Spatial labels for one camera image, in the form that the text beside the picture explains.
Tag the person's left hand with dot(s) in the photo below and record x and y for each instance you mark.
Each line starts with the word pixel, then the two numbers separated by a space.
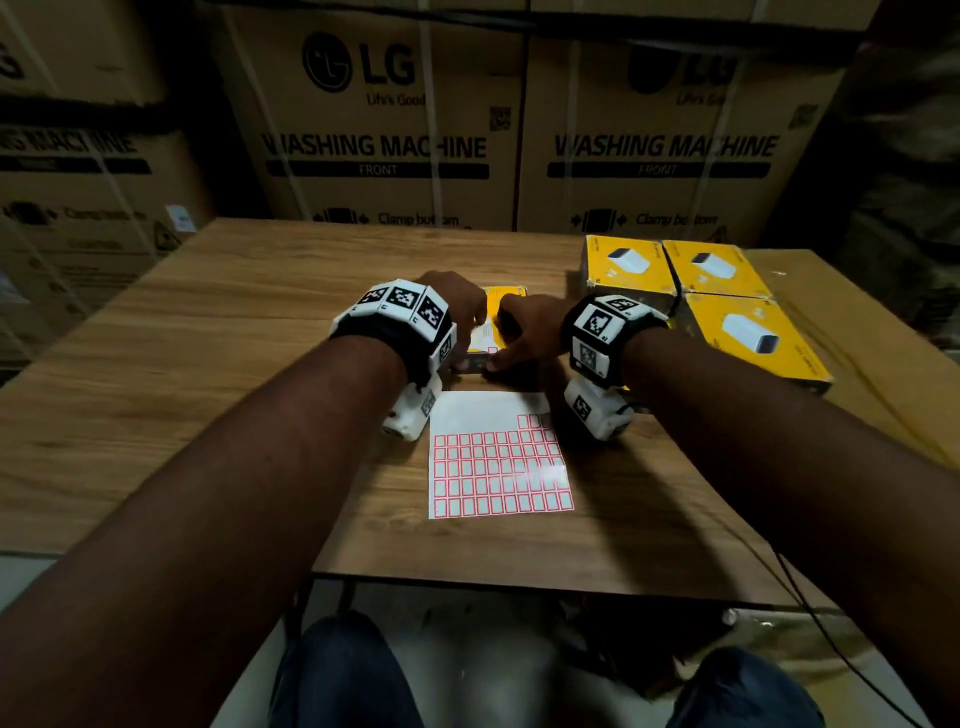
pixel 461 300

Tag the person's right hand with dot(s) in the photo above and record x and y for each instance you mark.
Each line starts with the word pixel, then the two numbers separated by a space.
pixel 536 330

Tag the yellow box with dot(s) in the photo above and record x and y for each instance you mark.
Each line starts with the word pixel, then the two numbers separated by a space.
pixel 746 281
pixel 499 300
pixel 795 360
pixel 607 281

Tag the yellow box back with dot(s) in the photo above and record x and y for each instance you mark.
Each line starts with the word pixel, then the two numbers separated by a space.
pixel 746 281
pixel 607 281

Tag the sheet of red-bordered labels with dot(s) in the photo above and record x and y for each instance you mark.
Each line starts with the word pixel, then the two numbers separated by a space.
pixel 495 480

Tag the person's left forearm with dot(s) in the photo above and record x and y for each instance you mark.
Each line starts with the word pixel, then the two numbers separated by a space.
pixel 187 540

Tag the person's right forearm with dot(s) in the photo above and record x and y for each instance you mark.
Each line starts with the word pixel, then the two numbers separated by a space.
pixel 795 472

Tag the person's left leg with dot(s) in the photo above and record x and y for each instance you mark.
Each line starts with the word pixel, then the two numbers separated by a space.
pixel 341 679

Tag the person's leg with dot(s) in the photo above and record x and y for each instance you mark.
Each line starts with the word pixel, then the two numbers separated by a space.
pixel 742 697
pixel 341 679

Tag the person's right leg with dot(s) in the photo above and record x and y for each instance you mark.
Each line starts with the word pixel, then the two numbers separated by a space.
pixel 742 697

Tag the black wristband with marker tags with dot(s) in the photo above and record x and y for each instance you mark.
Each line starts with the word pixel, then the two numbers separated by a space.
pixel 607 352
pixel 382 334

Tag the stack of large printed cartons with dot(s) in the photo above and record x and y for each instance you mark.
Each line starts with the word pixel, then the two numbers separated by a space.
pixel 472 82

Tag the flat brown cardboard sheet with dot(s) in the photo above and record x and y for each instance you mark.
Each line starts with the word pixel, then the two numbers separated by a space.
pixel 877 337

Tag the black stretch wrap band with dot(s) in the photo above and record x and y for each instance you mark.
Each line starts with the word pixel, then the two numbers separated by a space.
pixel 75 115
pixel 750 34

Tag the plastic wrapped flat carton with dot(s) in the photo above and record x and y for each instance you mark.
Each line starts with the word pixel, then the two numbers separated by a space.
pixel 795 637

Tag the plastic wrapped cardboard stack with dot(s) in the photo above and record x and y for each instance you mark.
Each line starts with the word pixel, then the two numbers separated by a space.
pixel 907 150

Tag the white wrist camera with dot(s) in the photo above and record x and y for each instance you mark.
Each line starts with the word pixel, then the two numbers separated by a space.
pixel 596 412
pixel 409 412

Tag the black metal table frame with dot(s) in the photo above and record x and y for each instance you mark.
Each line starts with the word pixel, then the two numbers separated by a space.
pixel 346 596

